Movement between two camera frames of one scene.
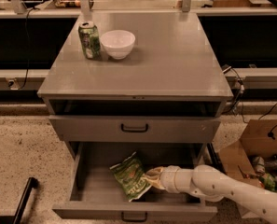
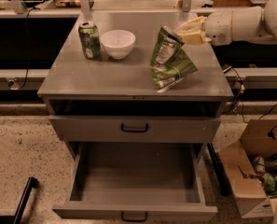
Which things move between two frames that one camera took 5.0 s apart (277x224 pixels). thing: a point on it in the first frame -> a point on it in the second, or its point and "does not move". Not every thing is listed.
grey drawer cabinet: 169,89 does not move
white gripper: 169,178 -> 219,27
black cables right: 239,97 does not move
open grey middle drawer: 96,195 does not move
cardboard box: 259,136 does not move
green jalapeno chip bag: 130,175 -> 170,63
